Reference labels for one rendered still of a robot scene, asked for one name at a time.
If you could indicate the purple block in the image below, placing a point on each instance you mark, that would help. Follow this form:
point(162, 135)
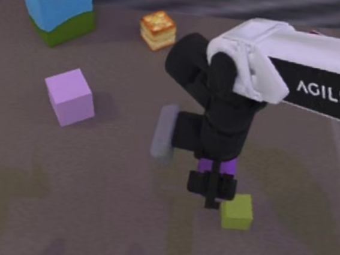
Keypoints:
point(229, 167)

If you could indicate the green cube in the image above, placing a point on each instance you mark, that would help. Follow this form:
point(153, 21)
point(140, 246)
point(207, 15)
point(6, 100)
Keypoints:
point(237, 212)

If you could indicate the light purple cube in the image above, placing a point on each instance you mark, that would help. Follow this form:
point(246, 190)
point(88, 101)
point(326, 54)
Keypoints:
point(69, 96)

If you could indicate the toy layered cake piece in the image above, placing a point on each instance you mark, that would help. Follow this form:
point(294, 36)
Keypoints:
point(157, 30)

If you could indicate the blue and green milk carton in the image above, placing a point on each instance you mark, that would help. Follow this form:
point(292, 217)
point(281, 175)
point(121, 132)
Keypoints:
point(56, 5)

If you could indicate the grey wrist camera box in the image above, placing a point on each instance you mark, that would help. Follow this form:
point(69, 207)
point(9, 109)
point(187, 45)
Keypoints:
point(164, 131)

